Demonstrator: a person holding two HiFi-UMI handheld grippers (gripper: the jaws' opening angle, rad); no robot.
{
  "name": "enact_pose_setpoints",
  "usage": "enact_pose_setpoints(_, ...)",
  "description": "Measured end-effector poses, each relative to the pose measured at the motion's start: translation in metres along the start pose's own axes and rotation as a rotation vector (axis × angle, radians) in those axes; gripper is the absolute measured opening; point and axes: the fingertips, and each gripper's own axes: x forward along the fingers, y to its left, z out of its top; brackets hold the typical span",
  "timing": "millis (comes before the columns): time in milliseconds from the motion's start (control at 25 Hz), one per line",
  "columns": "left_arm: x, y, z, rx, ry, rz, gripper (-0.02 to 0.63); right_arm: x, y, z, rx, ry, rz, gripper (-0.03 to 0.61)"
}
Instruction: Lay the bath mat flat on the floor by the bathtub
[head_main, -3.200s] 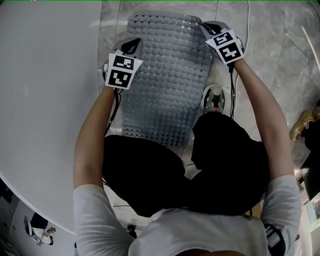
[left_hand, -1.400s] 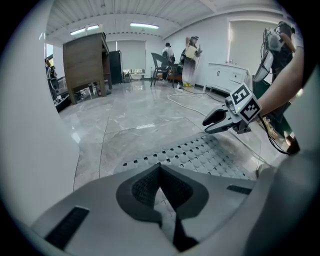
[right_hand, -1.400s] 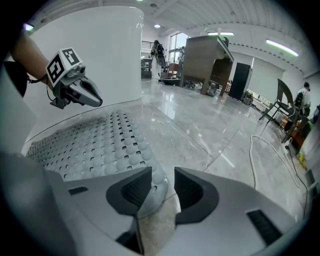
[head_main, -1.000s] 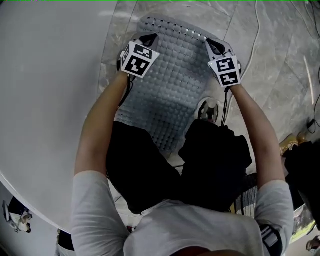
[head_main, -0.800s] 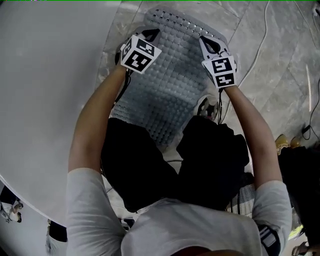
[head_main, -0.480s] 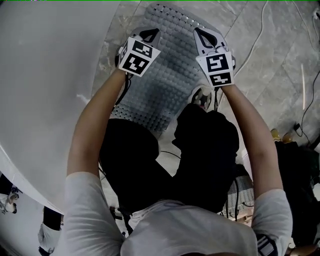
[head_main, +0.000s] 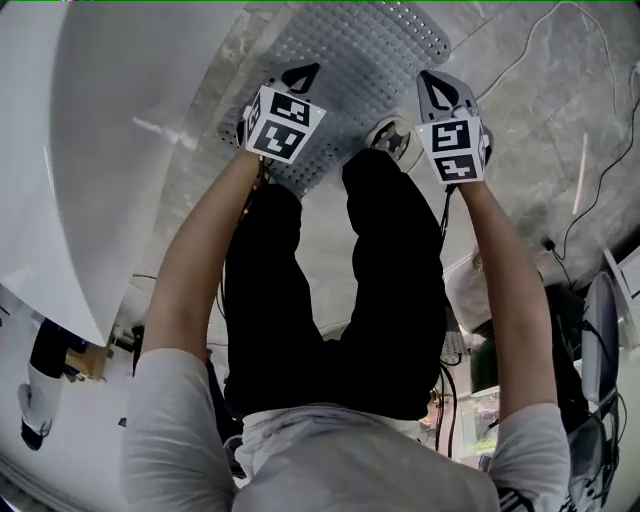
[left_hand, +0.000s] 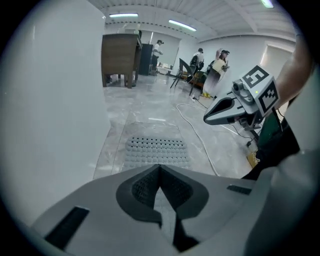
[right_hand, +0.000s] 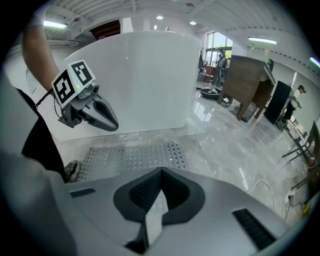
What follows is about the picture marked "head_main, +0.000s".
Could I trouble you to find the black and grey harness strap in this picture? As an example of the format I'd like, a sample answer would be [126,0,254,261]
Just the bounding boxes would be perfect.
[497,484,534,512]

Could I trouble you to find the grey perforated rubber mat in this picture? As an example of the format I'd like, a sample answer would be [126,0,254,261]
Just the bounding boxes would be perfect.
[214,2,453,199]

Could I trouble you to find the long white cable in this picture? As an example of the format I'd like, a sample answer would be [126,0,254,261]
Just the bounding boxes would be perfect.
[473,0,596,101]

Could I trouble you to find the person's grey right shoe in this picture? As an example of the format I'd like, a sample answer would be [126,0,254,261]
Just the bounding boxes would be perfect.
[366,116,412,162]

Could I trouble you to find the white toilet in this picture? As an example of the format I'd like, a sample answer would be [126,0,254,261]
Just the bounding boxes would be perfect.
[581,271,622,404]

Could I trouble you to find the person's right forearm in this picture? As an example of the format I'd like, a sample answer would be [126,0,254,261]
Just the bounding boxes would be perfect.
[457,180,560,421]

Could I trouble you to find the person's grey t-shirt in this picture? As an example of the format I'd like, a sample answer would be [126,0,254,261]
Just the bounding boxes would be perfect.
[119,347,571,512]

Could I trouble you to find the black power adapter cable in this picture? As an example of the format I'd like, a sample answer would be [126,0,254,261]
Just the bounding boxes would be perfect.
[543,24,640,253]

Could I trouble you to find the grey and black backpack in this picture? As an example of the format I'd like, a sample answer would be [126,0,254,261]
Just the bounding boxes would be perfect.
[567,394,627,512]

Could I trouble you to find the person's left forearm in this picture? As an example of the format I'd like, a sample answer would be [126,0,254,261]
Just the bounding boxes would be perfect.
[141,148,266,365]

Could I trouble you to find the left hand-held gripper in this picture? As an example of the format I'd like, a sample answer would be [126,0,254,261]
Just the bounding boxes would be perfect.
[242,62,328,166]

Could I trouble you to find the white bathtub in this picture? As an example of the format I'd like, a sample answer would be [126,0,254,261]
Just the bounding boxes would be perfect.
[0,0,251,349]

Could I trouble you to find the person's black trousers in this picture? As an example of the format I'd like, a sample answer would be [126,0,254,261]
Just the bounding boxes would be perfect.
[222,147,450,422]

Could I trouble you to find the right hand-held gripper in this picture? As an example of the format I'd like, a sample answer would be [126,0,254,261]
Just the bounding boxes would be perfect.
[412,69,495,186]

